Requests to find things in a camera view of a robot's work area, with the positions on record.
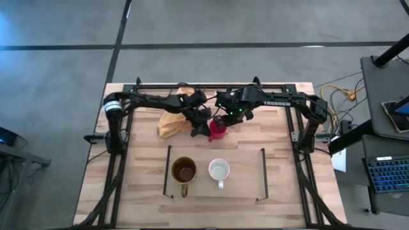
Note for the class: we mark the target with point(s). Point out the dark keyboard desk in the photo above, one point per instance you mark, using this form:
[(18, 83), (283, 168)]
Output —
[(386, 202)]

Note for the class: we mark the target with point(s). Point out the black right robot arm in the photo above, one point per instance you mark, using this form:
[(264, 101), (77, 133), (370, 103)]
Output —
[(287, 103)]

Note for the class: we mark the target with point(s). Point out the orange cloth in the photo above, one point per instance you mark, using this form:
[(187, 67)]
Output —
[(171, 126)]

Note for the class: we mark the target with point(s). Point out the black slanted bar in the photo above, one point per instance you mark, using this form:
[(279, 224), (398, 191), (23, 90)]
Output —
[(350, 139)]

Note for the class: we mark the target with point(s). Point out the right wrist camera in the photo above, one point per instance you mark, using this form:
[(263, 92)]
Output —
[(225, 99)]

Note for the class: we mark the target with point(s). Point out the small red mug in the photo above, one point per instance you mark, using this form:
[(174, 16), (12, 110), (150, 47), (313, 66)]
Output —
[(218, 133)]

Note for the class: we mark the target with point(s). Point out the backlit black keyboard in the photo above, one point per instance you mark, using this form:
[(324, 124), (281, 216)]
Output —
[(388, 174)]

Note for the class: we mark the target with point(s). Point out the black metal table frame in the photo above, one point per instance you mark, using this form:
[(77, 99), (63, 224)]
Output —
[(298, 179)]

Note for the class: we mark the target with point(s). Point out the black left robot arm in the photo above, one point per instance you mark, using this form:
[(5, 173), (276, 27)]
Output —
[(143, 100)]

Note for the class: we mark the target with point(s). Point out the large green brown mug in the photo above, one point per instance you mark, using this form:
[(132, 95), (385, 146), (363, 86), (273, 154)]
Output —
[(183, 172)]

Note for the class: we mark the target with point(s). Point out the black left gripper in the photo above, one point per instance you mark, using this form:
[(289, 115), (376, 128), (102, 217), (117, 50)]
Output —
[(201, 116)]

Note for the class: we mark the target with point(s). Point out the grey side table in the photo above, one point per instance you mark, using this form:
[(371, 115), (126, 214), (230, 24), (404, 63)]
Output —
[(380, 96)]

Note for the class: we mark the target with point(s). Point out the white paper sheet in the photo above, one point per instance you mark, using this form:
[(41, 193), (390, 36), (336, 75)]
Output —
[(340, 163)]

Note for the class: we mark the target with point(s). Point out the black round pole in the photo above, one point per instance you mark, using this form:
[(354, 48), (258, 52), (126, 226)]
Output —
[(391, 52)]

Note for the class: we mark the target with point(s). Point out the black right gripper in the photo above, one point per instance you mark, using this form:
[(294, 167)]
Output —
[(238, 113)]

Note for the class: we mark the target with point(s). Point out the white patterned mug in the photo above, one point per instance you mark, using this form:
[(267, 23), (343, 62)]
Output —
[(219, 169)]

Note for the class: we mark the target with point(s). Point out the grey metal stand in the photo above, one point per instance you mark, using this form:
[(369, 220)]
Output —
[(19, 159)]

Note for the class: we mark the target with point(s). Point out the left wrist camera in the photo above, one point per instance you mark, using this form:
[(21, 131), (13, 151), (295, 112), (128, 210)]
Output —
[(198, 98)]

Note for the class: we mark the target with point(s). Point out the dark device with blue light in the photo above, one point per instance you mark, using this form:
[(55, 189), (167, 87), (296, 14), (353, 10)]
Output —
[(11, 139)]

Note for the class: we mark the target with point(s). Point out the blue screen tablet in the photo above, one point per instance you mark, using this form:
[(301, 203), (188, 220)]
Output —
[(404, 108)]

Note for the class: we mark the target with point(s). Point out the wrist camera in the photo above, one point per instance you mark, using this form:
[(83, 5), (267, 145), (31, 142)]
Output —
[(225, 99), (198, 98)]

